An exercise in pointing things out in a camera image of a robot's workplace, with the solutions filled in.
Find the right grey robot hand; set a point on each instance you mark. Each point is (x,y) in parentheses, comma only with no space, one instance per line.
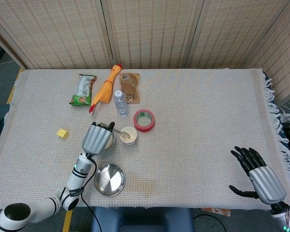
(265,183)

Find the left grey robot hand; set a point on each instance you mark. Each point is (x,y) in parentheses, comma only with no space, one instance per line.
(95,140)

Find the metal spoon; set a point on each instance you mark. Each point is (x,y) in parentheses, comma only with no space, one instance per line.
(125,135)

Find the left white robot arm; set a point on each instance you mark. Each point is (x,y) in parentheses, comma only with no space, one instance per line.
(79,169)

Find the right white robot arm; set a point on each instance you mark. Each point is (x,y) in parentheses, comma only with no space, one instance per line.
(279,218)

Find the white paper cup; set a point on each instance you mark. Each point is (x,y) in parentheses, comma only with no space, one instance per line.
(130,142)

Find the orange printed paper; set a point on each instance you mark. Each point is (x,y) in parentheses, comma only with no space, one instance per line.
(217,211)

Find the yellow cube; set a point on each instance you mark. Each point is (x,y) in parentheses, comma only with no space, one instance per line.
(62,133)

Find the steel plate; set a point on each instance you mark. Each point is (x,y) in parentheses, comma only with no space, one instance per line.
(110,180)

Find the clear plastic water bottle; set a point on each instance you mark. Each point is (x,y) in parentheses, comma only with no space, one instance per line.
(122,106)

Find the yellow rubber chicken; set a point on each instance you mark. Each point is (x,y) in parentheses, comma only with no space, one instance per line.
(105,91)

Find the red tape roll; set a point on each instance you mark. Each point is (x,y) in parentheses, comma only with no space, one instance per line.
(145,128)

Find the green snack bag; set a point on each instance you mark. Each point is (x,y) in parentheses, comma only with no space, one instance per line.
(83,89)

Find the brown paper pouch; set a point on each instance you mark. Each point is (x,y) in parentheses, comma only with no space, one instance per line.
(130,87)

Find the white power strip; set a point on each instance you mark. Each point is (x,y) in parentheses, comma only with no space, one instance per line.
(287,118)

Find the white woven tablecloth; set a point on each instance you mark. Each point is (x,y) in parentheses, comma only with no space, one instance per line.
(195,145)

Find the woven bamboo screen panel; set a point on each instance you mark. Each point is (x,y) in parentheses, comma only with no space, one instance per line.
(55,31)
(280,53)
(152,31)
(232,31)

